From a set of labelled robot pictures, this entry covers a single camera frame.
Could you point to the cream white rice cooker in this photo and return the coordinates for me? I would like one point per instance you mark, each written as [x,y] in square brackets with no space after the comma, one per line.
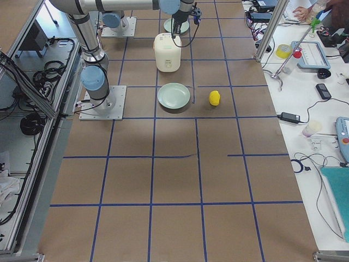
[167,52]

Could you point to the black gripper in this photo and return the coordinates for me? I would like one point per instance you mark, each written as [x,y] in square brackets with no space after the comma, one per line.
[177,19]

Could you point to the person hand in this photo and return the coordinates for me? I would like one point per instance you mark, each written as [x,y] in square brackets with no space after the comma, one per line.
[301,13]

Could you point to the blue teach pendant tablet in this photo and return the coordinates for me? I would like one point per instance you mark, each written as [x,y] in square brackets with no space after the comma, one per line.
[312,57]

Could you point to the black round cap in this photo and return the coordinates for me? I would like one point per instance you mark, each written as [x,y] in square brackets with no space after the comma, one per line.
[323,73]

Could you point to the light green plate near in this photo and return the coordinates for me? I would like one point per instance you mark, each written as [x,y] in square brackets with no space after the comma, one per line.
[173,96]

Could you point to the yellow toy lemon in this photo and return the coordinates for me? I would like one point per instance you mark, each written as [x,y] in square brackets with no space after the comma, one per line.
[214,98]

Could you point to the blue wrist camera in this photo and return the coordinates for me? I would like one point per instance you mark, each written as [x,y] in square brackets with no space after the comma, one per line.
[196,14]

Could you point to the yellow tape roll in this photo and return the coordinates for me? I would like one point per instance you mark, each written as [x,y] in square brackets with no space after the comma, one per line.
[283,51]

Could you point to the aluminium frame post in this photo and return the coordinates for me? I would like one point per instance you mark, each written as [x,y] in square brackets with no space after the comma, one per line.
[273,24]

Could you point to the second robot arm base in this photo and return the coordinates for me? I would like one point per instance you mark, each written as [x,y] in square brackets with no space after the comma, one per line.
[117,25]

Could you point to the teal mat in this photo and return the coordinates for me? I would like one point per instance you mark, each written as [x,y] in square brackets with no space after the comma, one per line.
[338,181]

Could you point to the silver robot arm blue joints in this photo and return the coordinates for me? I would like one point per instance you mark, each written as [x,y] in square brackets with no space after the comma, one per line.
[106,101]

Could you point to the grey teach pendant red button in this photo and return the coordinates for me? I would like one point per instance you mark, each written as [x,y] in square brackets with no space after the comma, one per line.
[342,129]

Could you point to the light green plate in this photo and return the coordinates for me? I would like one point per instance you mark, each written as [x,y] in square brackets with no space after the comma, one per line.
[173,96]
[169,23]

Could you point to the clear plastic cup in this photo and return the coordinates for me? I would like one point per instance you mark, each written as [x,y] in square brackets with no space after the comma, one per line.
[312,128]

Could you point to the metal rod stand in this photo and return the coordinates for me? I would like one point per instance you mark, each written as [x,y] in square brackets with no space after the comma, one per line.
[312,21]

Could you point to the light green plate far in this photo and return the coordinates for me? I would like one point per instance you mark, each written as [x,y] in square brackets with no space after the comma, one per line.
[169,23]

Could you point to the black power adapter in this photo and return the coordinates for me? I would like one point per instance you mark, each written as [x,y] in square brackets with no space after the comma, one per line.
[288,117]

